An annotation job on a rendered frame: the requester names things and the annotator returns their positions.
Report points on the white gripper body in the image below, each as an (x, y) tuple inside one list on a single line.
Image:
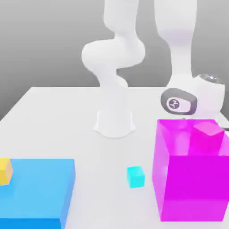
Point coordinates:
[(225, 126)]

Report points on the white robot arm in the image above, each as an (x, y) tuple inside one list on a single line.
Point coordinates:
[(111, 59)]

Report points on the small magenta cube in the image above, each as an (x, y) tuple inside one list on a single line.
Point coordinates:
[(208, 129)]

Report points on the small cyan cube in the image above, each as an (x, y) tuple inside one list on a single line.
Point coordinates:
[(136, 178)]

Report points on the small yellow cube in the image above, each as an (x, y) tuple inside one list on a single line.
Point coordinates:
[(4, 170)]

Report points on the large magenta box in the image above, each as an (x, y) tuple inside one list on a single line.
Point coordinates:
[(195, 187)]

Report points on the large blue box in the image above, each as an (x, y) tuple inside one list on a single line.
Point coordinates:
[(39, 189)]

